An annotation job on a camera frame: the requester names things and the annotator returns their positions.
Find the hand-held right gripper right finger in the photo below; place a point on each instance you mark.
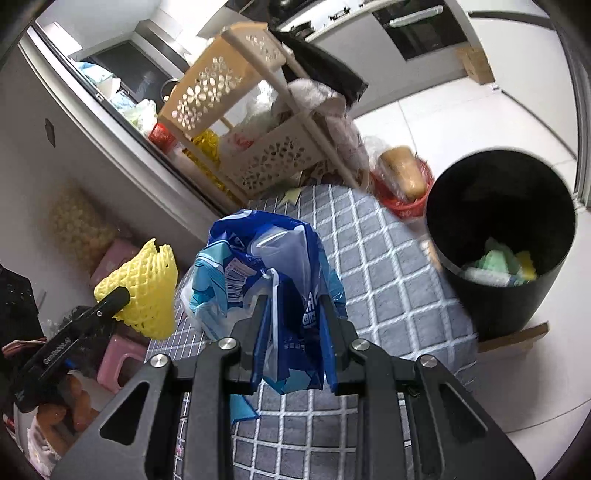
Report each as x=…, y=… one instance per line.
x=341, y=350

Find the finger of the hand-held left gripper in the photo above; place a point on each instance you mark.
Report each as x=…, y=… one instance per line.
x=113, y=300

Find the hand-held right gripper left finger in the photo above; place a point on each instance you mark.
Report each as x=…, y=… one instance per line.
x=244, y=341

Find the yellow foam fruit net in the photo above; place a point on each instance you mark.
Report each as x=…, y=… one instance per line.
x=147, y=286

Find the blue plastic bag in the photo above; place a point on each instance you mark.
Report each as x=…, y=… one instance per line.
x=295, y=277

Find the white tissue packet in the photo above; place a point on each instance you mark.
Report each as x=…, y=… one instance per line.
x=485, y=275

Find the black trash bin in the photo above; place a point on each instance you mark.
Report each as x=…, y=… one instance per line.
x=508, y=314

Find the green sponge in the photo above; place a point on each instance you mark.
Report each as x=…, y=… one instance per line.
x=496, y=261

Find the person's left hand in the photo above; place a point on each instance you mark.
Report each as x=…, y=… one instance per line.
x=81, y=401

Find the pink plastic stool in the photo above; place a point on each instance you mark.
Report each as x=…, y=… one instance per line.
x=120, y=364

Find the dark cloth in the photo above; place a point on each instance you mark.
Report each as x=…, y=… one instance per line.
x=18, y=304

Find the grey checkered tablecloth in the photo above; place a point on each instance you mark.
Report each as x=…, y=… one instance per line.
x=369, y=258

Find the red plastic basket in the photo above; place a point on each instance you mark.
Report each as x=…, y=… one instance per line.
x=401, y=207

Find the red plastic bag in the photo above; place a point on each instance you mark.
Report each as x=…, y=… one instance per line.
x=161, y=134

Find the wooden board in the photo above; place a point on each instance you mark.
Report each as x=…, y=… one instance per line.
x=517, y=339

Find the yellow net bag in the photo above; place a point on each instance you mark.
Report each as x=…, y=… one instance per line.
x=205, y=143

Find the white red-print plastic bag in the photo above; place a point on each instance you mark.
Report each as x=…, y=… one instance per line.
x=249, y=129

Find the pink clothing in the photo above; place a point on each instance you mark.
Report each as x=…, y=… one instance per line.
x=341, y=134

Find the beige perforated storage rack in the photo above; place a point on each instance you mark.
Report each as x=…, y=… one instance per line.
x=207, y=87

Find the black hanging cloth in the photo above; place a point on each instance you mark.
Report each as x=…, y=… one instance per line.
x=323, y=64

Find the cardboard box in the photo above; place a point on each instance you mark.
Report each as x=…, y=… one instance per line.
x=473, y=64

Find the black built-in oven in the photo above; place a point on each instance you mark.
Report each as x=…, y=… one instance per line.
x=415, y=37

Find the white fridge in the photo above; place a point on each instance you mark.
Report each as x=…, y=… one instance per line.
x=531, y=69

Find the dark wall plate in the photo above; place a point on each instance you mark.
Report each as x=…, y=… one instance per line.
x=51, y=133

